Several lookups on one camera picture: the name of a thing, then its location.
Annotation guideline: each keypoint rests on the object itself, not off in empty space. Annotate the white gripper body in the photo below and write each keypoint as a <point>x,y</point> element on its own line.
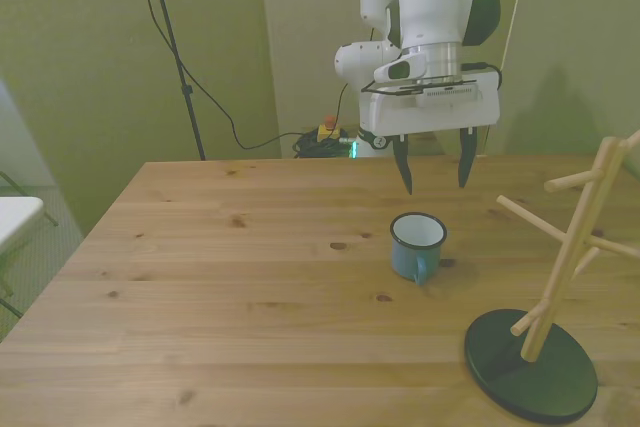
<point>440,118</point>

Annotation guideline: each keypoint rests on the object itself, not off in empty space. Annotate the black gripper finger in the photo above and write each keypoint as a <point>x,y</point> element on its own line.
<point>404,164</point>
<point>467,157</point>

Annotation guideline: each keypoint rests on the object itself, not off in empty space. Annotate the blue enamel mug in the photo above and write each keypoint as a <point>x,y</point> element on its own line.
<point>407,259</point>

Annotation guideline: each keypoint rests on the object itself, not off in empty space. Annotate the yellow emergency stop box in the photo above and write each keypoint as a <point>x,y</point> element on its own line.
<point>325,134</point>

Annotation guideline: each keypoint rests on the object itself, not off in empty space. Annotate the white folding table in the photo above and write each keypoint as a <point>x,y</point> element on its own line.
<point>15,217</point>

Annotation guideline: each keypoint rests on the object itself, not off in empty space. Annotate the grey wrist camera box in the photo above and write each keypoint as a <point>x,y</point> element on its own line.
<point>450,94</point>

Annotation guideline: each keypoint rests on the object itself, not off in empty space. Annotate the black camera stand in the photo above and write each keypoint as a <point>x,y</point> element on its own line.
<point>170,37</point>

